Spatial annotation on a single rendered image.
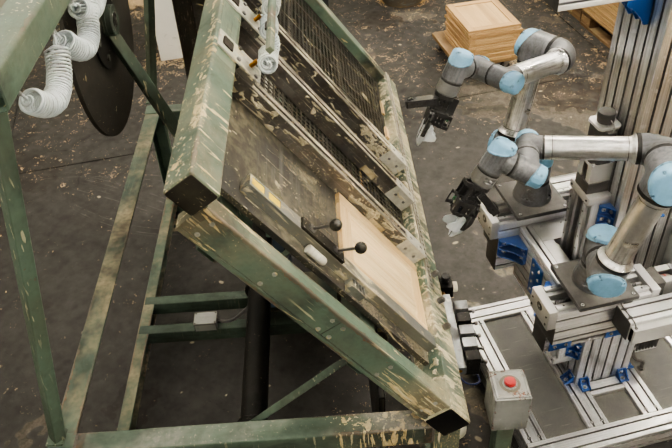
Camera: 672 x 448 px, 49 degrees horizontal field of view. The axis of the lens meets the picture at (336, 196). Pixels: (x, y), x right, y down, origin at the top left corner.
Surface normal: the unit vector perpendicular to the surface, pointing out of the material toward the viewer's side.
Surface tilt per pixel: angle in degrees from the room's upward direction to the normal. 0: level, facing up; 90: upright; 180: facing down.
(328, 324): 90
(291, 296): 90
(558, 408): 0
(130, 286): 0
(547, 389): 0
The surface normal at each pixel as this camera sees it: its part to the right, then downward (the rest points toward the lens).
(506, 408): 0.05, 0.62
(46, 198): -0.05, -0.78
